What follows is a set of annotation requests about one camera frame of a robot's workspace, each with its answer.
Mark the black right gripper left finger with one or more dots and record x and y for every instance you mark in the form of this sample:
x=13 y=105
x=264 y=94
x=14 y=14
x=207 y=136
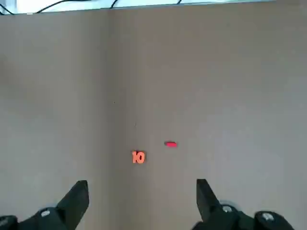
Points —
x=69 y=206

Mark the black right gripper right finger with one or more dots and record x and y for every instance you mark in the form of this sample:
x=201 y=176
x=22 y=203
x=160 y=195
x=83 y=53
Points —
x=211 y=208

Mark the red rectangular block piece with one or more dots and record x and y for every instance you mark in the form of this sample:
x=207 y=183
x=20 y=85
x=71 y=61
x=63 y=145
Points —
x=170 y=144

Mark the orange number ten piece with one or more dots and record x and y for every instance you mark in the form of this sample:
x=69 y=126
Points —
x=138 y=157

